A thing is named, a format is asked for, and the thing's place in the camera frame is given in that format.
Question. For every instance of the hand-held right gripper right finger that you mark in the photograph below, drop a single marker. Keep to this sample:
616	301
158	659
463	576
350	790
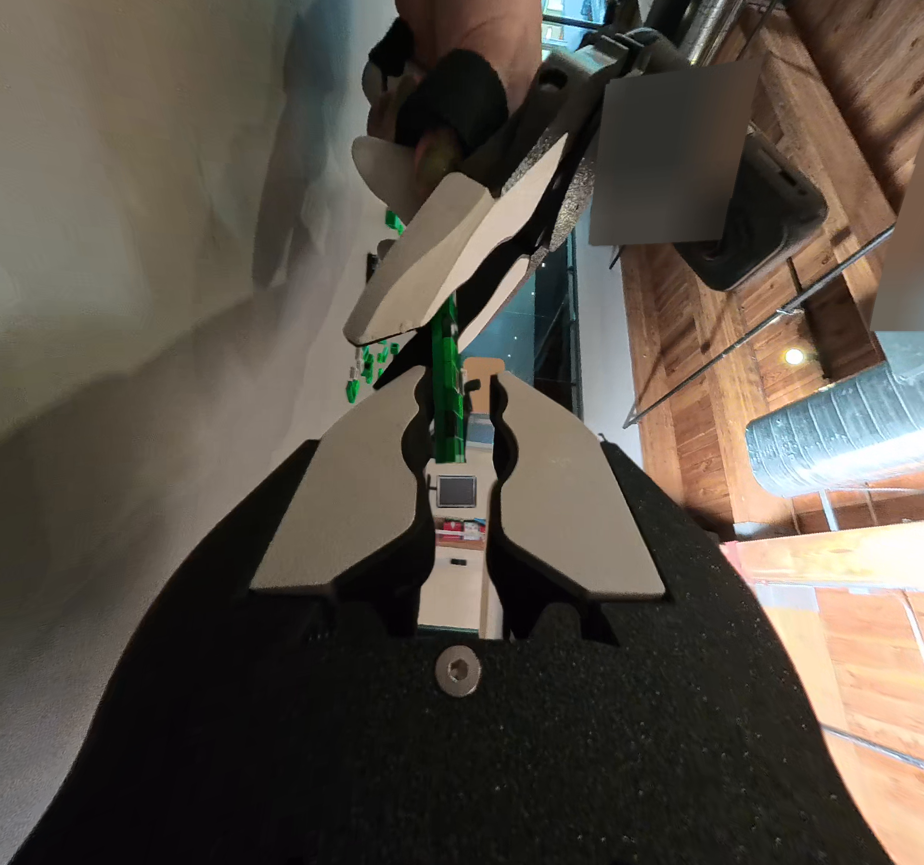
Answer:
570	511

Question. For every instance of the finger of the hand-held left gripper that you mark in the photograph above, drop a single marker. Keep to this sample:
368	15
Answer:
498	295
433	251

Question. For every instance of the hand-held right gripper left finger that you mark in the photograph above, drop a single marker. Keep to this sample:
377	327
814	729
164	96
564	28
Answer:
346	511

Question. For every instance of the green lego wall panel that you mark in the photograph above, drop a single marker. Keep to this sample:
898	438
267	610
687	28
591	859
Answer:
447	389

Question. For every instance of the scattered green lego bricks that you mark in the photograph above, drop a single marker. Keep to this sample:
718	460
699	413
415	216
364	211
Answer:
351	392

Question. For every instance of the dark glass partition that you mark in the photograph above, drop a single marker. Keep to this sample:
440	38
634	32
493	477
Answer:
556	345

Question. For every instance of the grey monitor screen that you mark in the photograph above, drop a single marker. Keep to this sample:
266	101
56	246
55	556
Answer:
456	492

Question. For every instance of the red boxes on shelf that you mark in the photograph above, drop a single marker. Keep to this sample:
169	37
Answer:
458	529

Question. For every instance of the thin metal rod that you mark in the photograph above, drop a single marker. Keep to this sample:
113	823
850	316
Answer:
693	375

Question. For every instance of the wooden ceiling beam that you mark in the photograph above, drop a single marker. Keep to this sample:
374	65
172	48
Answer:
830	558

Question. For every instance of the round ceiling lamp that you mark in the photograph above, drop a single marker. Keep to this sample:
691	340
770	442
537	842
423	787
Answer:
794	356

